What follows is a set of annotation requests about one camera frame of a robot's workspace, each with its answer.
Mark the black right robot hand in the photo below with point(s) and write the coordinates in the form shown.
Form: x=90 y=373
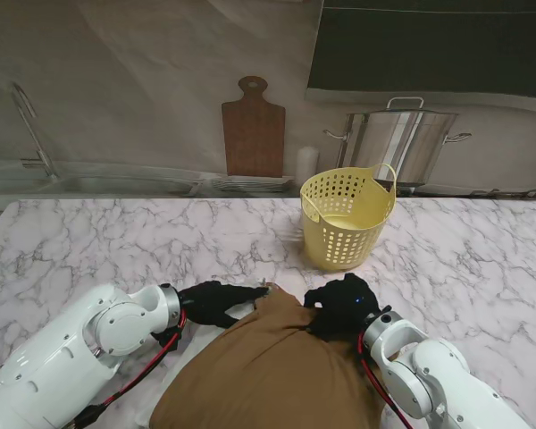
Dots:
x=344 y=308

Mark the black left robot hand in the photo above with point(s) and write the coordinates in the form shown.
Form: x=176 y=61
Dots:
x=210 y=301

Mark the white pillow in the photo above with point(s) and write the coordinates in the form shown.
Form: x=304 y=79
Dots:
x=205 y=342

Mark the brown pillowcase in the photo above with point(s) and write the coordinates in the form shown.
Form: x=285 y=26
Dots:
x=259 y=371

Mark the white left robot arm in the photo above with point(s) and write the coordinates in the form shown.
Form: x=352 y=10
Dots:
x=71 y=348

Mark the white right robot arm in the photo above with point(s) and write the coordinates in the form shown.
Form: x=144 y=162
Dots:
x=429 y=371

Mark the yellow perforated laundry basket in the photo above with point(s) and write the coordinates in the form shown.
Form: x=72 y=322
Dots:
x=315 y=241

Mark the white pillar candle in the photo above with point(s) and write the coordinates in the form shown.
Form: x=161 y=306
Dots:
x=307 y=163

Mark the steel kitchen sink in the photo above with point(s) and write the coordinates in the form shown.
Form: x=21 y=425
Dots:
x=94 y=184

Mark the large steel stock pot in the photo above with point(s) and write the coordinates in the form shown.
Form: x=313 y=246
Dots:
x=384 y=143

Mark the brown wooden cutting board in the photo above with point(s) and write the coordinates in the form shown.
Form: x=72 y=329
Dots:
x=252 y=134

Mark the black stove grate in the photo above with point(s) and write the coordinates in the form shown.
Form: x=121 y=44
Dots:
x=509 y=193

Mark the chrome kitchen faucet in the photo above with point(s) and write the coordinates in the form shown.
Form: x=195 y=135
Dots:
x=49 y=167

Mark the dark range hood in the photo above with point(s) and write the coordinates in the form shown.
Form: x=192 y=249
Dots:
x=429 y=44

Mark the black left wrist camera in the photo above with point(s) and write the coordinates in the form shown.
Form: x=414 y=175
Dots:
x=167 y=340

